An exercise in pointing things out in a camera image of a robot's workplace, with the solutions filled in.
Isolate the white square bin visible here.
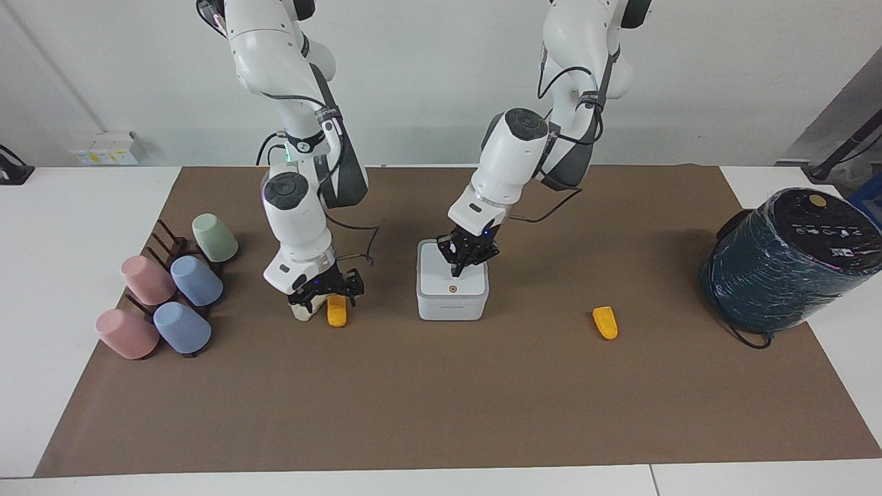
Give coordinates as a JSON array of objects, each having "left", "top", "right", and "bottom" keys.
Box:
[{"left": 416, "top": 238, "right": 491, "bottom": 322}]

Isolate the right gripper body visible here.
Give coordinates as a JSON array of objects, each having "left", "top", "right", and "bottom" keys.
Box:
[{"left": 287, "top": 270, "right": 344, "bottom": 306}]

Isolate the dark brown cup rack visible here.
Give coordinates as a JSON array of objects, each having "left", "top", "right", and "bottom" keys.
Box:
[{"left": 124, "top": 218, "right": 224, "bottom": 360}]

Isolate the blue cup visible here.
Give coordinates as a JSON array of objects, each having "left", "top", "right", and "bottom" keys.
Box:
[
  {"left": 170, "top": 255, "right": 225, "bottom": 307},
  {"left": 152, "top": 301, "right": 213, "bottom": 355}
]

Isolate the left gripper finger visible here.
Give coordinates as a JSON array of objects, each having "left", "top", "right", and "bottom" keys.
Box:
[
  {"left": 458, "top": 248, "right": 500, "bottom": 278},
  {"left": 436, "top": 234, "right": 464, "bottom": 278}
]

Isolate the black stand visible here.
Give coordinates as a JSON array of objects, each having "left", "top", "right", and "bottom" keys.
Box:
[
  {"left": 0, "top": 144, "right": 36, "bottom": 186},
  {"left": 802, "top": 110, "right": 882, "bottom": 184}
]

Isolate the green cup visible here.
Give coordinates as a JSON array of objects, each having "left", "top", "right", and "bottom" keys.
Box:
[{"left": 191, "top": 213, "right": 240, "bottom": 264}]

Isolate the blue box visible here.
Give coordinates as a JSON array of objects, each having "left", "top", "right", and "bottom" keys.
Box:
[{"left": 846, "top": 187, "right": 882, "bottom": 231}]

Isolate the pink cup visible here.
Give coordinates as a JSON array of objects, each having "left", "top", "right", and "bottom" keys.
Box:
[
  {"left": 94, "top": 309, "right": 161, "bottom": 360},
  {"left": 120, "top": 255, "right": 177, "bottom": 307}
]

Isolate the dark green wrapped cylinder appliance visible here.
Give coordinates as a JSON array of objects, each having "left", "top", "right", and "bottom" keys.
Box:
[{"left": 699, "top": 187, "right": 882, "bottom": 335}]

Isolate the white wall socket box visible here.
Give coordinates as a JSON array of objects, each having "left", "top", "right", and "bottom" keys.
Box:
[{"left": 68, "top": 130, "right": 147, "bottom": 167}]

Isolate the cream white trash piece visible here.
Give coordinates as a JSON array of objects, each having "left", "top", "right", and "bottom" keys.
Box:
[{"left": 289, "top": 298, "right": 326, "bottom": 322}]

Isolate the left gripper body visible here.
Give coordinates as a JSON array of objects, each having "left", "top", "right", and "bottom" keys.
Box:
[{"left": 447, "top": 223, "right": 502, "bottom": 264}]

